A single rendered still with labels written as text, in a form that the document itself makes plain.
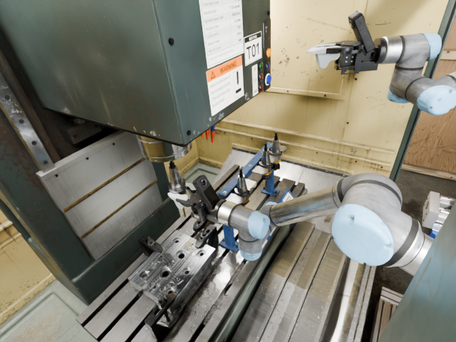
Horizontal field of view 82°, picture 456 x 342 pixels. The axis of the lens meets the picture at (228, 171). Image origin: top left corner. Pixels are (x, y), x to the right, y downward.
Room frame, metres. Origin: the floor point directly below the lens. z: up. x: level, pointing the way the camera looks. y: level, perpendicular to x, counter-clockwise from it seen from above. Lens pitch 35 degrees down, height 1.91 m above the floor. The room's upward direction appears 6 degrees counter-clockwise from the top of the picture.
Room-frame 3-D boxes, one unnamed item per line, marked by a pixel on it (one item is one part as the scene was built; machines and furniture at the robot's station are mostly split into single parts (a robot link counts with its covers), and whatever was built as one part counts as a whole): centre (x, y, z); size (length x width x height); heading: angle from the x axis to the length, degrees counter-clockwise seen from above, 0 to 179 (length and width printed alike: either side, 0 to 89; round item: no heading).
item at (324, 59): (0.81, -0.32, 1.71); 0.09 x 0.03 x 0.06; 84
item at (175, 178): (0.73, 0.18, 1.40); 0.04 x 0.04 x 0.07
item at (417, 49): (0.80, -0.58, 1.71); 0.11 x 0.08 x 0.09; 84
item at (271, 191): (1.17, -0.23, 1.05); 0.10 x 0.05 x 0.30; 54
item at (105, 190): (1.00, 0.54, 1.16); 0.48 x 0.05 x 0.51; 144
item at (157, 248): (0.79, 0.38, 0.97); 0.13 x 0.03 x 0.15; 54
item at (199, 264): (0.69, 0.27, 0.96); 0.29 x 0.23 x 0.05; 144
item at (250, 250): (0.58, -0.06, 1.21); 0.11 x 0.08 x 0.11; 142
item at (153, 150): (0.73, 0.18, 1.56); 0.16 x 0.16 x 0.12
